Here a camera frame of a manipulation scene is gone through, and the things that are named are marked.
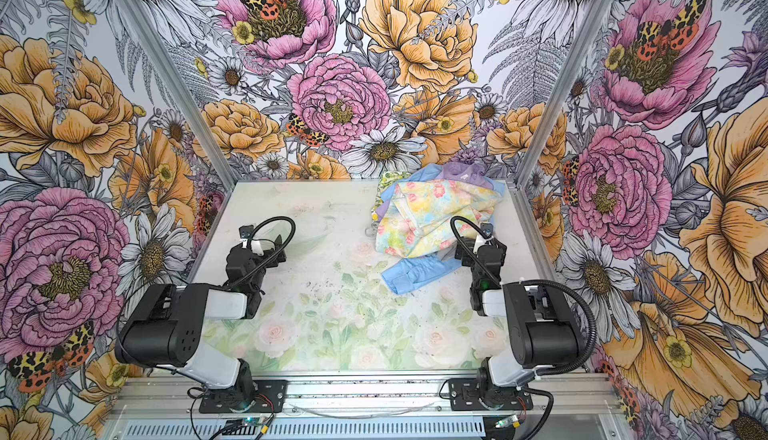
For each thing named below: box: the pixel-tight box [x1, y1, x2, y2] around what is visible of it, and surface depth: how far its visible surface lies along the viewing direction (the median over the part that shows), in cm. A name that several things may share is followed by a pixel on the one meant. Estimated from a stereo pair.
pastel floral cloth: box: [376, 179, 502, 258], surface depth 102 cm
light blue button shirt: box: [378, 163, 505, 295], surface depth 99 cm
